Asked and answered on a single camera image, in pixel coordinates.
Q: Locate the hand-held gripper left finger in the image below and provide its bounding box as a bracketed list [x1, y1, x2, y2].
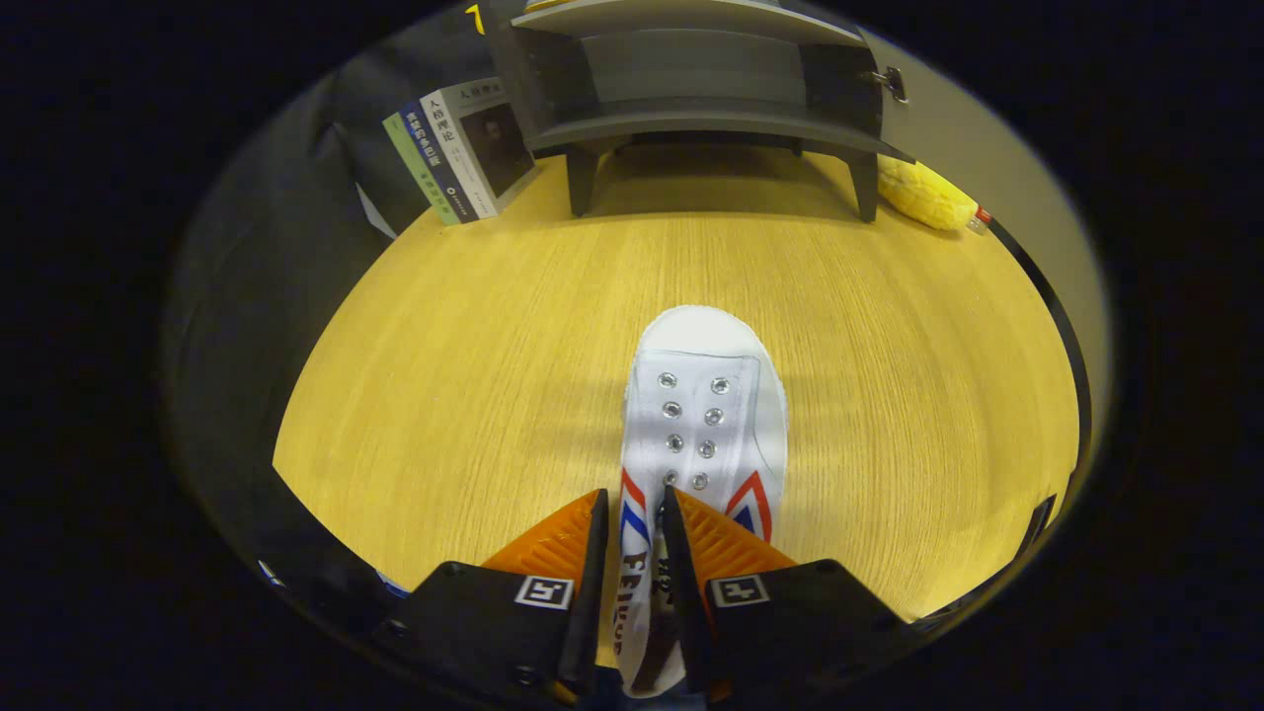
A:
[370, 487, 610, 707]

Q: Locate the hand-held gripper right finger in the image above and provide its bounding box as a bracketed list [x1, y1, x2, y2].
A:
[660, 484, 924, 707]

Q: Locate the white striped shoe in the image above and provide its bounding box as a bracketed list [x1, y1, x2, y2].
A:
[616, 304, 789, 698]

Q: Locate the dark grey shoe cabinet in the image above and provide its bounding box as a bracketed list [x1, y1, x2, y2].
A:
[489, 0, 914, 223]

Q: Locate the black backdrop cloth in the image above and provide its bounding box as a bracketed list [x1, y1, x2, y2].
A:
[163, 0, 534, 643]

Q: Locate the white book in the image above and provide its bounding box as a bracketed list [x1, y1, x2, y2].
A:
[420, 77, 539, 220]

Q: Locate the green book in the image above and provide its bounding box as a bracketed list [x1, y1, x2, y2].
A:
[382, 111, 463, 226]

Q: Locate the yellow plush toy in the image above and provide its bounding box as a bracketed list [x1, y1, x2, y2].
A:
[877, 153, 981, 233]

